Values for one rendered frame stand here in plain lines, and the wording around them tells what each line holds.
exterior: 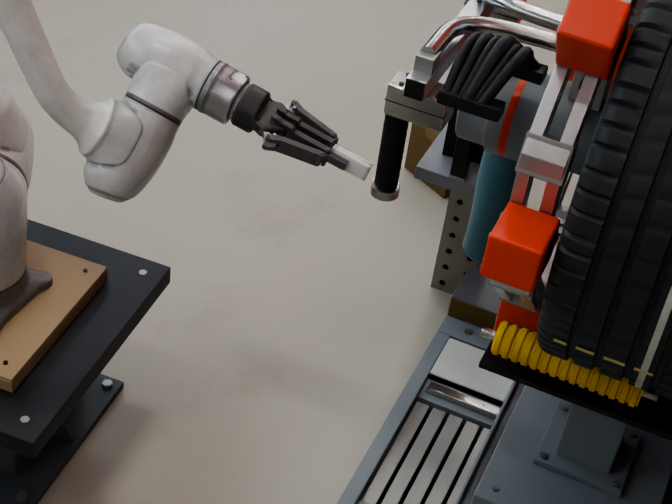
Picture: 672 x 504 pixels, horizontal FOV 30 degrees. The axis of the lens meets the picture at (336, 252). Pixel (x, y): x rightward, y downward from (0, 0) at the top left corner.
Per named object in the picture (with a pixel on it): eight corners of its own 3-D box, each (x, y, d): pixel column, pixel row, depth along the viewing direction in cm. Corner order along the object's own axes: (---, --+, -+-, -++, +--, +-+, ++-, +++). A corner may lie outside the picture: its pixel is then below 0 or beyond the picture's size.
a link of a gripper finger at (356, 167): (334, 145, 202) (332, 147, 202) (372, 166, 202) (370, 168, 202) (327, 158, 204) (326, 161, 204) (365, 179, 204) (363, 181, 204)
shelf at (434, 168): (493, 205, 246) (496, 193, 244) (413, 178, 251) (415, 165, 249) (553, 105, 278) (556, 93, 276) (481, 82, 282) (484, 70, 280)
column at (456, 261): (470, 301, 288) (506, 151, 262) (430, 286, 291) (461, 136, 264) (484, 277, 295) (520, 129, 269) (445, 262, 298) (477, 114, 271)
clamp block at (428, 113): (441, 133, 177) (447, 102, 173) (382, 114, 179) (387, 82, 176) (453, 117, 181) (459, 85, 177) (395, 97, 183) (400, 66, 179)
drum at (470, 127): (576, 200, 189) (599, 123, 180) (445, 156, 194) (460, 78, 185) (600, 155, 199) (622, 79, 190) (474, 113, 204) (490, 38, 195)
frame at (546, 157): (508, 377, 187) (596, 62, 152) (467, 361, 188) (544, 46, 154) (599, 191, 227) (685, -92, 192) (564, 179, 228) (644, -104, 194)
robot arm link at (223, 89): (228, 51, 204) (260, 68, 204) (212, 93, 210) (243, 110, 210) (205, 77, 197) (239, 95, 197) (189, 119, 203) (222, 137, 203)
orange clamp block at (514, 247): (551, 257, 172) (532, 295, 165) (497, 238, 174) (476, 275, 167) (562, 217, 167) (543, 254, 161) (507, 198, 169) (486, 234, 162)
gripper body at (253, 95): (236, 97, 198) (288, 125, 198) (256, 72, 204) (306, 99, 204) (222, 132, 203) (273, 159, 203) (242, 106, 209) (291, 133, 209)
